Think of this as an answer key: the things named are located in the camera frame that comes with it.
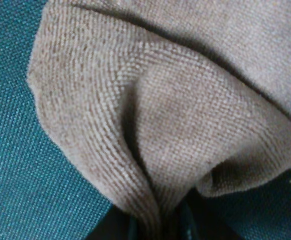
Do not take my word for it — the black tablecloth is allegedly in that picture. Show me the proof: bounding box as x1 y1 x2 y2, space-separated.
0 0 291 240

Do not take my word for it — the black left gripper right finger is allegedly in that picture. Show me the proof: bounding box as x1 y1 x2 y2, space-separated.
176 189 243 240

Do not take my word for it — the rust brown cloth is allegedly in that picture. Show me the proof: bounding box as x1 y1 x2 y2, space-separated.
27 0 291 240

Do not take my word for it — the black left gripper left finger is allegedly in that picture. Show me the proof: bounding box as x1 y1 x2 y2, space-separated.
85 206 138 240

